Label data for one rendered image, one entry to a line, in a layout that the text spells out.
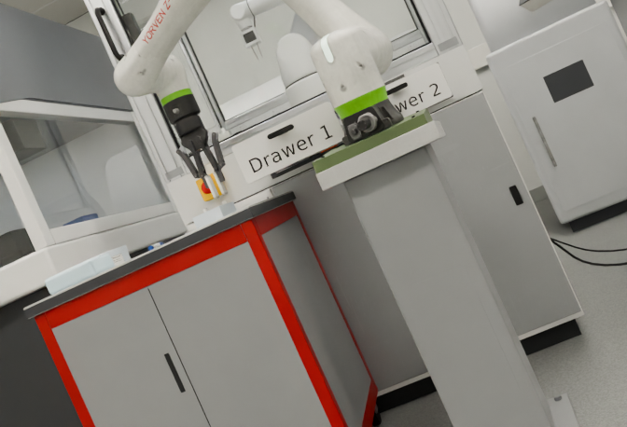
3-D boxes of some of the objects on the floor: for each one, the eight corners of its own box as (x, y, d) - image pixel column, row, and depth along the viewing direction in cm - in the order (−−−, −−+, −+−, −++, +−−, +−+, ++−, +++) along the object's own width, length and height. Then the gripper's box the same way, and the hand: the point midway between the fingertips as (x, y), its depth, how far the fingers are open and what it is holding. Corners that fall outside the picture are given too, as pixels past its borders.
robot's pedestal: (589, 451, 149) (438, 117, 149) (453, 495, 156) (310, 176, 156) (569, 397, 178) (443, 118, 178) (456, 436, 185) (335, 168, 185)
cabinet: (598, 332, 213) (487, 87, 213) (287, 453, 229) (185, 225, 229) (543, 275, 307) (466, 104, 307) (326, 364, 324) (253, 201, 324)
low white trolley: (384, 507, 165) (248, 205, 165) (150, 593, 174) (22, 308, 174) (393, 414, 222) (292, 189, 222) (216, 482, 232) (120, 268, 232)
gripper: (159, 130, 200) (193, 208, 200) (204, 107, 197) (240, 186, 197) (169, 130, 208) (202, 205, 207) (214, 108, 204) (248, 184, 204)
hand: (215, 185), depth 202 cm, fingers closed
